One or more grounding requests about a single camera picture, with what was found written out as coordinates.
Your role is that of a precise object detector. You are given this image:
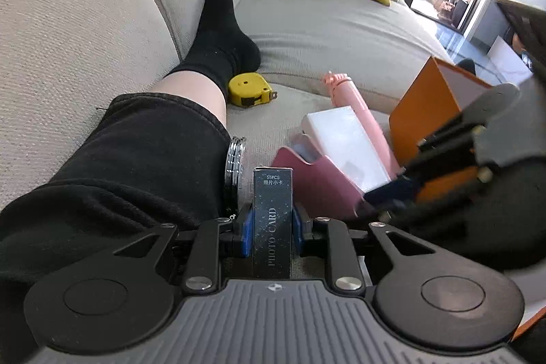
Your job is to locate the dark photo card box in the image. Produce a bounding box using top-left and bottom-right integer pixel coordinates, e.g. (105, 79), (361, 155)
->
(253, 167), (293, 280)

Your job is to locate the silver round compact mirror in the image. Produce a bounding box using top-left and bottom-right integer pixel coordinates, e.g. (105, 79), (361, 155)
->
(225, 137), (246, 189)

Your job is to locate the pink selfie stick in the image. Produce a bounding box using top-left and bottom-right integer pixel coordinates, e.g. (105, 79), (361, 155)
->
(322, 72), (401, 178)

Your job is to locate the yellow tape measure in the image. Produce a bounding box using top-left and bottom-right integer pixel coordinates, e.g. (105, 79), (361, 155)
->
(228, 72), (278, 108)

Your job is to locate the orange cardboard box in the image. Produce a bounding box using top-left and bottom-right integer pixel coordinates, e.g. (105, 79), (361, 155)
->
(389, 56), (490, 202)

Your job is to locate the person left leg black sock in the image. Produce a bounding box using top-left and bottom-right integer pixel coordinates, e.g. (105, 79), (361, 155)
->
(1, 0), (261, 363)

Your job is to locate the beige fabric sofa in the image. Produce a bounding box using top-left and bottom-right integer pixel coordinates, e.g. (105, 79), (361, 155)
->
(1, 0), (447, 204)

